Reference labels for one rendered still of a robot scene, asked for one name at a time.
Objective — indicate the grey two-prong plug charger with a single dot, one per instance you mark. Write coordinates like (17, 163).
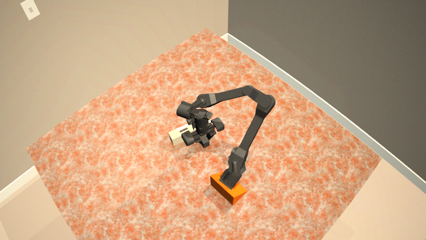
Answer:
(205, 141)

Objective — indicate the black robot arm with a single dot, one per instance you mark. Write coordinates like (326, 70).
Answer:
(238, 156)

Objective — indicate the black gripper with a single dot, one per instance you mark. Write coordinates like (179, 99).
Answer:
(208, 130)

